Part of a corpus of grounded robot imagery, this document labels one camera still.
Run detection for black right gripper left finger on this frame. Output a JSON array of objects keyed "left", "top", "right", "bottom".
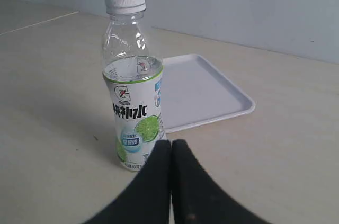
[{"left": 86, "top": 140, "right": 171, "bottom": 224}]

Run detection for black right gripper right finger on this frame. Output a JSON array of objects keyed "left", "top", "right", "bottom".
[{"left": 171, "top": 139, "right": 267, "bottom": 223}]

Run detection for clear plastic drink bottle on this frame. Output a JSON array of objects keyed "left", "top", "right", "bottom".
[{"left": 101, "top": 11, "right": 166, "bottom": 172}]

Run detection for white bottle cap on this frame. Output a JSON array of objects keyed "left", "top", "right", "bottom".
[{"left": 104, "top": 0, "right": 146, "bottom": 14}]

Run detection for white plastic tray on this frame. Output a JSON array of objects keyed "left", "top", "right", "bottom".
[{"left": 161, "top": 54, "right": 255, "bottom": 133}]

